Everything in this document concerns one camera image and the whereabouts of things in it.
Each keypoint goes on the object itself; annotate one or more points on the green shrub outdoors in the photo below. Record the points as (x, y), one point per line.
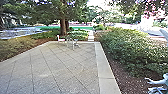
(133, 46)

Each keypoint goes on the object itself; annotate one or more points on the large tree outdoors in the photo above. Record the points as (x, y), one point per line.
(62, 23)

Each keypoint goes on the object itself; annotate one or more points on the white outdoor chair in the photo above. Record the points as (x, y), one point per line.
(60, 40)

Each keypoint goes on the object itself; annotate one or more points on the low green hedge outdoors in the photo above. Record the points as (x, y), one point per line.
(50, 33)

